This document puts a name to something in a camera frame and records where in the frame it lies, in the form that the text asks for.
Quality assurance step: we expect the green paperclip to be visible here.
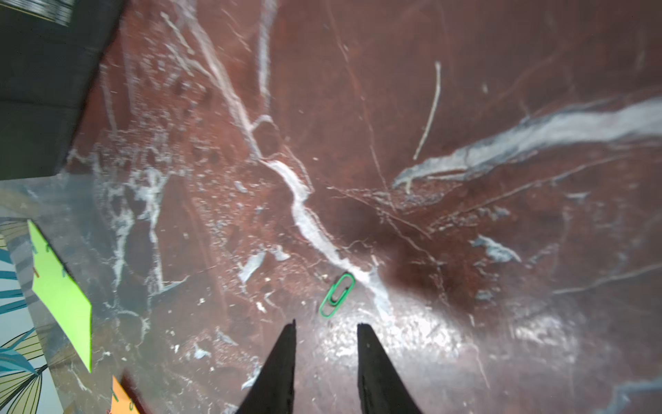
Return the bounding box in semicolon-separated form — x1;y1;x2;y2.
318;273;356;319

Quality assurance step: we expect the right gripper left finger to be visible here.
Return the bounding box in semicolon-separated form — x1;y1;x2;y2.
236;320;297;414

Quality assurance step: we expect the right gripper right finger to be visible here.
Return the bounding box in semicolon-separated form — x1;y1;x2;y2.
357;324;422;414

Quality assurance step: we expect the orange paper sheet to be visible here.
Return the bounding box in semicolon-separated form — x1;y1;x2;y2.
107;376;141;414

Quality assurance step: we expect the green paper sheet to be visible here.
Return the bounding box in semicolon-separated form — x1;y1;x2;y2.
28;220;92;372

